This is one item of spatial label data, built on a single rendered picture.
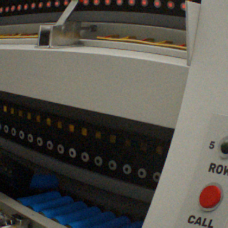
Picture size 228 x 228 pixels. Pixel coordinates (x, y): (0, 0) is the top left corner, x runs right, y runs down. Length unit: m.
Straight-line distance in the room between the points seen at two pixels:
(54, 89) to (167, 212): 0.16
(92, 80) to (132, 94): 0.04
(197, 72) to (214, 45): 0.03
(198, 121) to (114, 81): 0.09
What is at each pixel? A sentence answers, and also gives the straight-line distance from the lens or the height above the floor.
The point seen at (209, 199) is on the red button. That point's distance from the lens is 0.30.
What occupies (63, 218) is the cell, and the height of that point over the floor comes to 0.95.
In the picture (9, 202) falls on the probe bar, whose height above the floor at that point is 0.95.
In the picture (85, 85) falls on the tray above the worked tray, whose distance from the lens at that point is 0.40.
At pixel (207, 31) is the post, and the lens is 0.34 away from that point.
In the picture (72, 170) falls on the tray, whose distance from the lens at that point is 0.60.
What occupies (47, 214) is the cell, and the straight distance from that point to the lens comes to 0.50.
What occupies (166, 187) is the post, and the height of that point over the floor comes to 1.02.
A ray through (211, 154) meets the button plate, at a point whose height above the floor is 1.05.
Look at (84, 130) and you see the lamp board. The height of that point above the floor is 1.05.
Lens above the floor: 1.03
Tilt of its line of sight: 5 degrees up
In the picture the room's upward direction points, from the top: 16 degrees clockwise
